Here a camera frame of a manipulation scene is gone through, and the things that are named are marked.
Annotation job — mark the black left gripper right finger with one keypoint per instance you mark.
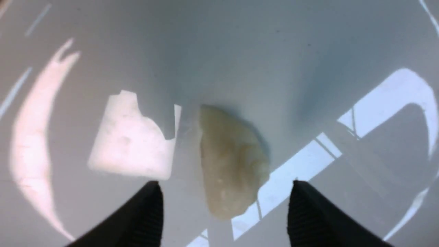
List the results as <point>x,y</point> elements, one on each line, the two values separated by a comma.
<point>313,221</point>

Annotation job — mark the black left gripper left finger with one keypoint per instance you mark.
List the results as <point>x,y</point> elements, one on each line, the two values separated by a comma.
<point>137,223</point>

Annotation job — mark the pale white dumpling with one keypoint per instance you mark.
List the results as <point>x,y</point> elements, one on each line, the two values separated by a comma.
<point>234,163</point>

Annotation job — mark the white plate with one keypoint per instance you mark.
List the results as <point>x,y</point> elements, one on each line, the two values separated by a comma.
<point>341,93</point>

